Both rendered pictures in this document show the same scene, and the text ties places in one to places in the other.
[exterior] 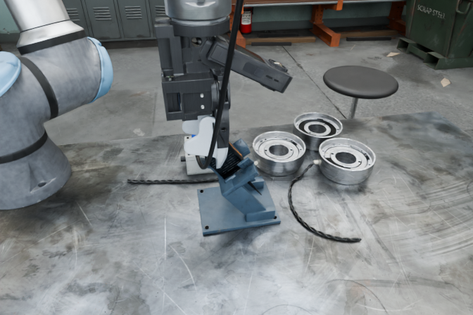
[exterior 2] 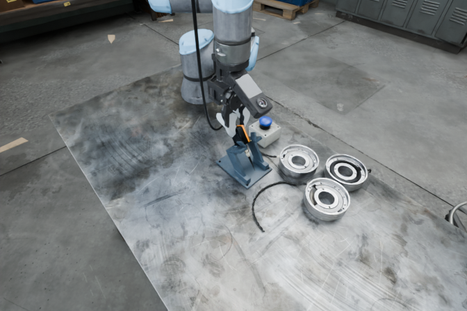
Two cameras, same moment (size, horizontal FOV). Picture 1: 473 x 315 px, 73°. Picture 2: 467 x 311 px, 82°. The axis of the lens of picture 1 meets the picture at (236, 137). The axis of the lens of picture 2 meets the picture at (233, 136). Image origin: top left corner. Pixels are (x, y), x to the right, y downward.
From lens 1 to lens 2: 0.46 m
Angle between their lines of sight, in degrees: 45
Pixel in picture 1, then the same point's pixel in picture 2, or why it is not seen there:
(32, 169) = (197, 89)
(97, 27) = (388, 10)
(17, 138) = (194, 72)
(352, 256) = (248, 231)
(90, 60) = not seen: hidden behind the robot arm
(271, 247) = (227, 192)
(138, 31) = (422, 26)
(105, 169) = not seen: hidden behind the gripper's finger
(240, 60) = (237, 88)
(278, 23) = not seen: outside the picture
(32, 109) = (205, 62)
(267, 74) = (247, 103)
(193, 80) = (217, 86)
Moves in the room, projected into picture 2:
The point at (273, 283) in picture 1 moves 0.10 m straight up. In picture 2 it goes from (208, 201) to (205, 177)
